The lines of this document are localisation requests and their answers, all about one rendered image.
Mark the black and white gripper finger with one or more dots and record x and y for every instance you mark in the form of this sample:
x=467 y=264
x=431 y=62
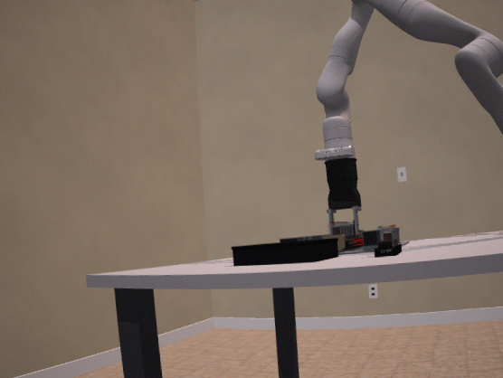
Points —
x=356 y=225
x=331 y=215

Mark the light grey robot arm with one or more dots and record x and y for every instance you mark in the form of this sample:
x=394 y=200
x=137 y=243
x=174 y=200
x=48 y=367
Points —
x=478 y=63

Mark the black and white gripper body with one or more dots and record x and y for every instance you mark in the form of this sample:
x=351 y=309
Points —
x=341 y=172

